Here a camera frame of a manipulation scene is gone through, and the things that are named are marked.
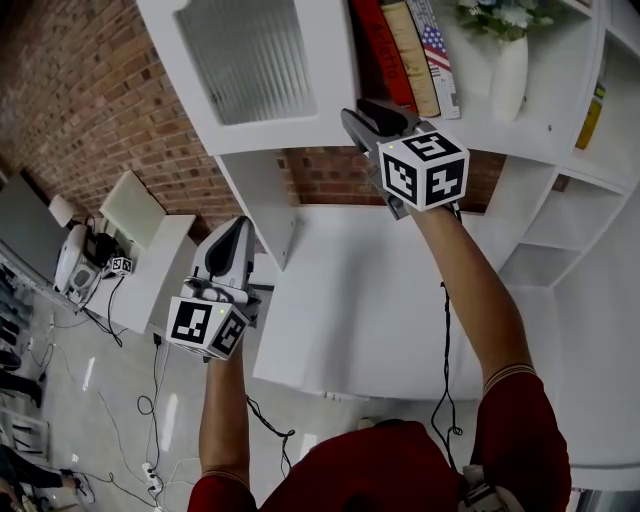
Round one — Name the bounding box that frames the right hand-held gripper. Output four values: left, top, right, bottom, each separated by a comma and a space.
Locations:
341, 98, 471, 221

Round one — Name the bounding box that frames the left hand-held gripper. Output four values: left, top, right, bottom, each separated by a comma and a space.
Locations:
165, 218, 262, 362

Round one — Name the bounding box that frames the person's right forearm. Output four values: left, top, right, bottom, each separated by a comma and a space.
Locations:
414, 203, 539, 390

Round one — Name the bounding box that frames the person's left forearm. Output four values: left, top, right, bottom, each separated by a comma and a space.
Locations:
198, 344, 252, 479

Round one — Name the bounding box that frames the white desk with hutch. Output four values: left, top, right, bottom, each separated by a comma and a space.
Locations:
135, 0, 640, 484

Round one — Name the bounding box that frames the red book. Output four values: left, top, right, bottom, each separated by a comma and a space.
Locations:
349, 0, 419, 114

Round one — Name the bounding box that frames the beige book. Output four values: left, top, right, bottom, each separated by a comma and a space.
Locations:
382, 0, 442, 119

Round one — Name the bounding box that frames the flag pattern book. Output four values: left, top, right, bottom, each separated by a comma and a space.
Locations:
405, 0, 462, 121

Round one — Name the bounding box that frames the white flat board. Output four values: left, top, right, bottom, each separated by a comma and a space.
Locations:
98, 169, 169, 251

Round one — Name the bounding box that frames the white vase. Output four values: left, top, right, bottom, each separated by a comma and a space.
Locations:
489, 34, 530, 122

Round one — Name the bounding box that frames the white spare hand-held gripper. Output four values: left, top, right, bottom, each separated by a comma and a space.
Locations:
53, 222, 135, 297

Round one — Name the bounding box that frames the white flower bunch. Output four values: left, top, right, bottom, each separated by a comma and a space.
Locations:
452, 0, 567, 44

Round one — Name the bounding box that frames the small beige box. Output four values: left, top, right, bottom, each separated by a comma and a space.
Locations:
48, 193, 76, 229

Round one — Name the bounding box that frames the yellow book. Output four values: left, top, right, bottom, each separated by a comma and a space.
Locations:
574, 82, 608, 151

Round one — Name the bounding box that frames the white shelf rack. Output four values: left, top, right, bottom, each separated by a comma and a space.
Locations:
0, 264, 52, 461

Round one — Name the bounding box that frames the white power strip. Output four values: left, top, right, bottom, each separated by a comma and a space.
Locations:
141, 462, 165, 497

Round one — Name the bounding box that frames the person's red shirt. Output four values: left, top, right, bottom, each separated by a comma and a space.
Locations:
187, 372, 572, 512

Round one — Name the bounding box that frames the black looped floor cable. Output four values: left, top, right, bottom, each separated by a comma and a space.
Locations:
136, 343, 167, 467

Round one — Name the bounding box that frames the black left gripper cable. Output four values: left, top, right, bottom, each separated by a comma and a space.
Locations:
244, 394, 297, 482

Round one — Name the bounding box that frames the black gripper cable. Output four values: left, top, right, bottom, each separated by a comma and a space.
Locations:
430, 281, 464, 472
244, 394, 297, 482

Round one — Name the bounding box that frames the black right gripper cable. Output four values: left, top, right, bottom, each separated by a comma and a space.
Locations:
430, 281, 464, 472

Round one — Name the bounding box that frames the long black floor cable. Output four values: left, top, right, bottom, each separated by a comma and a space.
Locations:
59, 465, 154, 502

